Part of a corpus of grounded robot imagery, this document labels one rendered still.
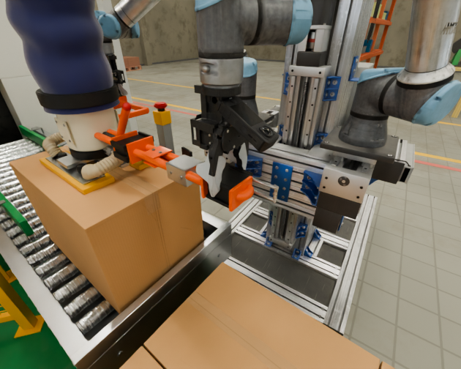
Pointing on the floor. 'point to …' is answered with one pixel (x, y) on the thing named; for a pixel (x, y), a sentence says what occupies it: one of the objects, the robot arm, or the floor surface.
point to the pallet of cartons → (132, 63)
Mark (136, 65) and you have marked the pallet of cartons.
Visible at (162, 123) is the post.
